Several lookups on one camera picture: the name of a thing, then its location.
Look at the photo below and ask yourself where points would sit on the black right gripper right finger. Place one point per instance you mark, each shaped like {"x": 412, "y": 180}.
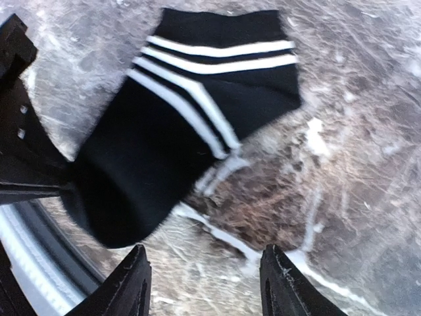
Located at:
{"x": 285, "y": 291}

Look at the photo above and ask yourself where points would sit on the black curved front rail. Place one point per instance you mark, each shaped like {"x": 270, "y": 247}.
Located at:
{"x": 72, "y": 263}

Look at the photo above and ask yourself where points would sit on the black striped sock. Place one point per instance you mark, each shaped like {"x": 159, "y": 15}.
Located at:
{"x": 202, "y": 83}

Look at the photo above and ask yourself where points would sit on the white slotted cable duct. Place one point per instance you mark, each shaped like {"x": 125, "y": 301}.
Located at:
{"x": 44, "y": 285}

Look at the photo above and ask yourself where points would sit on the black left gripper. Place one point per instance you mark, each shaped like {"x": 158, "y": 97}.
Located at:
{"x": 31, "y": 166}

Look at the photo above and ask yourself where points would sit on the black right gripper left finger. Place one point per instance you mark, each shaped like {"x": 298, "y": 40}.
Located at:
{"x": 127, "y": 290}

